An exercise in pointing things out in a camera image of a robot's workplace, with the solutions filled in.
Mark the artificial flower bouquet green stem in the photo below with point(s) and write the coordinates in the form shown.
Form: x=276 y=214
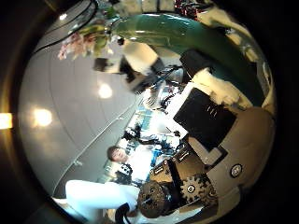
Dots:
x=193 y=34

